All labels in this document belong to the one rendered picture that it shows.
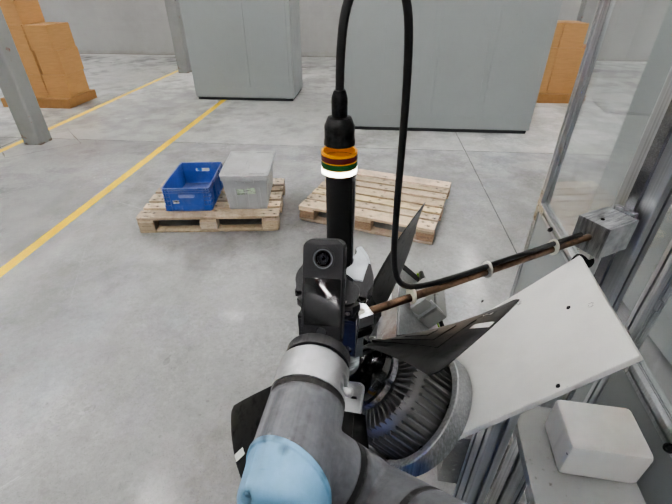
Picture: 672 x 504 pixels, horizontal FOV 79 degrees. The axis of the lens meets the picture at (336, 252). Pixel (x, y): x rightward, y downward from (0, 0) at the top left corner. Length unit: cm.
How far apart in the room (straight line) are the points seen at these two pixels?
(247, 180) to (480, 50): 373
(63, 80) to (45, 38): 62
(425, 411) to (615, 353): 33
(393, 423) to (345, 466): 44
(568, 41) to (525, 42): 236
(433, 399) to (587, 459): 43
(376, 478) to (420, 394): 41
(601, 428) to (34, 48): 860
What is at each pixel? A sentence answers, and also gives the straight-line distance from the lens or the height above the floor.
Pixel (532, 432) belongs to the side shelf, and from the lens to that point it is 123.
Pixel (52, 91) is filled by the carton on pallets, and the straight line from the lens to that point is 879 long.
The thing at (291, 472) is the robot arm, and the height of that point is 150.
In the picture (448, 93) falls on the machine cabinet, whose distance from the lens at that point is 611.
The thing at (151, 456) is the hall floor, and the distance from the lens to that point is 224.
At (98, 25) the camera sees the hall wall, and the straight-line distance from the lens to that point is 1485.
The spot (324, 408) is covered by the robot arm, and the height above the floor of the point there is 149.
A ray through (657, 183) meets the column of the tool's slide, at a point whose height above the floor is 148.
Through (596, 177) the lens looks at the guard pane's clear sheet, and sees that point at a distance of 161.
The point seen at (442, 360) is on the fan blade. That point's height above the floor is 142.
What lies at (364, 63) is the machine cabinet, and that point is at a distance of 597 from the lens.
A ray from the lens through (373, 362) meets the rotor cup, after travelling 82.
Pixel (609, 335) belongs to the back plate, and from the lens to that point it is 78.
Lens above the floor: 181
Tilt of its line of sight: 34 degrees down
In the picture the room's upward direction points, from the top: straight up
